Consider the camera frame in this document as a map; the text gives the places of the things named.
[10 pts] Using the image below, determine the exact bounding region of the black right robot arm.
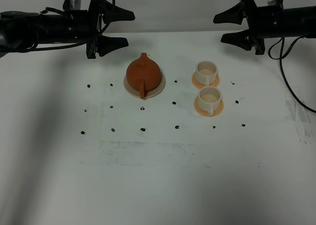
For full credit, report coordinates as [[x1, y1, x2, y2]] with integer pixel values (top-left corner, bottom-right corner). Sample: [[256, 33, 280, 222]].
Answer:
[[213, 0, 316, 55]]

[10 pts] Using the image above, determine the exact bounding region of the near white teacup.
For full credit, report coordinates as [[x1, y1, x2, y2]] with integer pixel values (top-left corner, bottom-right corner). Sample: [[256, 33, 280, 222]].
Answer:
[[197, 86, 222, 116]]

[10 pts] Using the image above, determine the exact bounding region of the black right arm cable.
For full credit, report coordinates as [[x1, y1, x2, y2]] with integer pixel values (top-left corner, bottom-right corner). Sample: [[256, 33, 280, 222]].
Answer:
[[268, 36, 316, 113]]

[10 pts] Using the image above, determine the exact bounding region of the brown clay teapot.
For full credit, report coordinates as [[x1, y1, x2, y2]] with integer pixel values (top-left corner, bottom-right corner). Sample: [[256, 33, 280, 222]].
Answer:
[[125, 53, 163, 99]]

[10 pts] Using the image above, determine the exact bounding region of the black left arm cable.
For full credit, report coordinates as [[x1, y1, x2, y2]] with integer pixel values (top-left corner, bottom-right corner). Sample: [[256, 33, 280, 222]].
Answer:
[[14, 0, 117, 53]]

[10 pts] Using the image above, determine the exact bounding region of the white teacup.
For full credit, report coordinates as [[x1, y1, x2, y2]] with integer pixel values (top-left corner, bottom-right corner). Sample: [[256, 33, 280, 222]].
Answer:
[[195, 61, 218, 86], [197, 86, 222, 116]]

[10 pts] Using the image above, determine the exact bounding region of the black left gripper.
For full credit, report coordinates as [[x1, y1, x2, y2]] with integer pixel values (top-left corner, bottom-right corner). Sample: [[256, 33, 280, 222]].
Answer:
[[63, 0, 135, 59]]

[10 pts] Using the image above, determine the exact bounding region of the near orange saucer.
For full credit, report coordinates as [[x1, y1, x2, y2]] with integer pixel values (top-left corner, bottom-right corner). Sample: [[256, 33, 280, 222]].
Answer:
[[194, 97, 224, 117]]

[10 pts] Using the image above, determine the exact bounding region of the far white teacup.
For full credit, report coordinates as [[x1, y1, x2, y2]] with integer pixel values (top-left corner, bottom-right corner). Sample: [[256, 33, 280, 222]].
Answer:
[[195, 61, 218, 86]]

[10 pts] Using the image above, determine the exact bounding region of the far orange saucer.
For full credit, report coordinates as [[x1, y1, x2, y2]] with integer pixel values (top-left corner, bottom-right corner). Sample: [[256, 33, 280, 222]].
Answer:
[[192, 73, 220, 89]]

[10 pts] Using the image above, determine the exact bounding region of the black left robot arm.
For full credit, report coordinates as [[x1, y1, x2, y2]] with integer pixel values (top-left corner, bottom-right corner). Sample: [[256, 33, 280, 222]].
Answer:
[[0, 0, 135, 59]]

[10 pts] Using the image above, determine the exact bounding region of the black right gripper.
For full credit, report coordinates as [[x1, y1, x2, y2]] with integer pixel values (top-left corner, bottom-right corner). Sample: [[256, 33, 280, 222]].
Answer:
[[213, 0, 283, 55]]

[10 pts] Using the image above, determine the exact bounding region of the orange saucer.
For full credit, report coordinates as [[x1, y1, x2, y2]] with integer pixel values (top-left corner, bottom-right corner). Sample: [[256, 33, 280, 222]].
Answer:
[[192, 73, 220, 89], [194, 97, 224, 117]]

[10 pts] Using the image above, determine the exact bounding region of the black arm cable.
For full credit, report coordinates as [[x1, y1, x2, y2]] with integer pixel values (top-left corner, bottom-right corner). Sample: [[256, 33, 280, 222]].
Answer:
[[14, 0, 117, 53], [268, 36, 316, 113]]

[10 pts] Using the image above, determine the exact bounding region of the beige teapot saucer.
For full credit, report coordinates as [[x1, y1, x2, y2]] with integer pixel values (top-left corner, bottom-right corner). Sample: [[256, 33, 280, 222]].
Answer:
[[123, 75, 165, 99]]

